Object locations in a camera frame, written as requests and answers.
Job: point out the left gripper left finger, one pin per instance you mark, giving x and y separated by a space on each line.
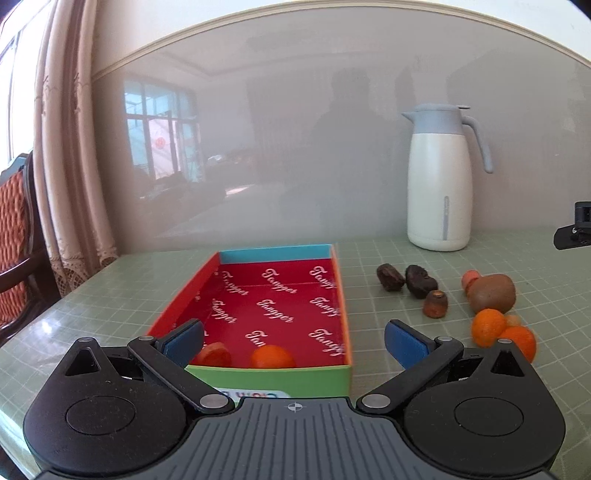
165 358

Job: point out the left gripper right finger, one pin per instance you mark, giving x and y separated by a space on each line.
423 359

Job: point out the brown cut fruit piece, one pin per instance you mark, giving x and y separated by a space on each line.
436 304

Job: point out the orange tangerine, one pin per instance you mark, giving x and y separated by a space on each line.
487 326
524 339
272 357

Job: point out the dark wrinkled date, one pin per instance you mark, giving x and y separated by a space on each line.
419 282

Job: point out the dark brown date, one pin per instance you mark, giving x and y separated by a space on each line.
390 278

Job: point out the small tan longan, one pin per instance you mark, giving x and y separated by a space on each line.
513 320

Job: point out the brown kiwi fruit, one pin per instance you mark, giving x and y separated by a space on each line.
495 291

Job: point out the orange tangerine front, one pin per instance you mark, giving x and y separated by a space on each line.
524 339

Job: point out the colourful red-lined cardboard box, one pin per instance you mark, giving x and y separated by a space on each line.
289 296

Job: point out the beige lace curtain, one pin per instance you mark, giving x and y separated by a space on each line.
71 205

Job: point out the white thermos jug grey lid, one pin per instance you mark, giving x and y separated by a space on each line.
440 180

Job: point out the wooden sofa orange cushions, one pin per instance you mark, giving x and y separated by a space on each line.
28 285

